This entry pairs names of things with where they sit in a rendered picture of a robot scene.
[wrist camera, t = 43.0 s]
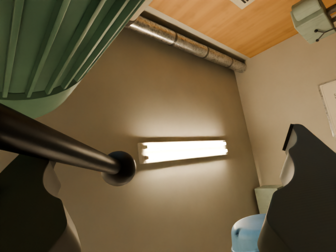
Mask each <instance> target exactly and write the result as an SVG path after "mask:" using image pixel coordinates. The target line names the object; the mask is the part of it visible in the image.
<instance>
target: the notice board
mask: <svg viewBox="0 0 336 252"><path fill-rule="evenodd" d="M317 87H318V90H319V93H320V96H321V100H322V103H323V106H324V109H325V112H326V116H327V119H328V122H329V125H330V128H331V132H332V135H333V137H336V79H333V80H330V81H327V82H324V83H321V84H318V85H317Z"/></svg>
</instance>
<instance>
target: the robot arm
mask: <svg viewBox="0 0 336 252"><path fill-rule="evenodd" d="M282 150H283V151H285V154H286V159H285V162H284V165H283V168H282V171H281V174H280V180H281V182H282V185H283V188H281V189H279V190H276V191H275V192H274V193H273V195H272V198H271V201H270V204H269V207H268V209H267V212H266V213H262V214H256V215H251V216H247V217H244V218H242V219H240V220H238V221H237V222H236V223H235V224H234V225H233V227H232V229H231V241H232V247H231V252H336V153H335V152H334V151H333V150H332V149H330V148H329V147H328V146H327V145H326V144H325V143H323V142H322V141H321V140H320V139H319V138H318V137H316V136H315V135H314V134H313V133H312V132H311V131H309V130H308V129H307V128H306V127H305V126H303V125H302V124H290V126H289V130H288V133H287V136H286V139H285V142H284V145H283V148H282ZM55 164H56V162H54V161H50V160H49V159H41V158H36V157H32V156H27V155H22V154H19V155H18V156H17V157H16V158H15V159H14V160H13V161H12V162H11V163H10V164H9V165H8V166H7V167H6V168H5V169H4V170H3V171H2V172H1V173H0V252H81V249H82V248H81V243H80V240H79V236H78V233H77V229H76V226H75V225H74V223H73V221H72V219H71V217H70V215H69V213H68V212H67V210H66V208H65V206H64V204H63V202H62V200H61V199H59V198H57V196H58V193H59V190H60V188H61V183H60V181H59V179H58V177H57V175H56V173H55V171H54V167H55Z"/></svg>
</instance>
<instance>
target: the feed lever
mask: <svg viewBox="0 0 336 252"><path fill-rule="evenodd" d="M0 150H2V151H7V152H12V153H16V154H21V155H25V156H30V157H34V158H39V159H44V160H49V161H53V162H57V163H62V164H66V165H71V166H75V167H80V168H85V169H89V170H94V171H98V172H100V173H101V176H102V178H103V180H104V181H105V182H106V183H108V184H109V185H111V186H115V187H120V186H123V185H126V184H127V183H129V182H130V181H131V180H132V179H133V177H134V176H135V173H136V163H135V160H134V158H133V157H132V156H131V155H130V154H128V153H127V152H124V151H114V152H111V153H109V154H108V155H107V154H105V153H102V152H100V151H98V150H96V149H94V148H92V147H90V146H88V145H86V144H84V143H82V142H80V141H78V140H76V139H74V138H72V137H70V136H67V135H65V134H63V133H61V132H59V131H57V130H55V129H53V128H51V127H49V126H47V125H45V124H43V123H41V122H39V121H37V120H35V119H32V118H30V117H28V116H26V115H24V114H22V113H20V112H18V111H16V110H14V109H12V108H10V107H8V106H6V105H4V104H2V103H0Z"/></svg>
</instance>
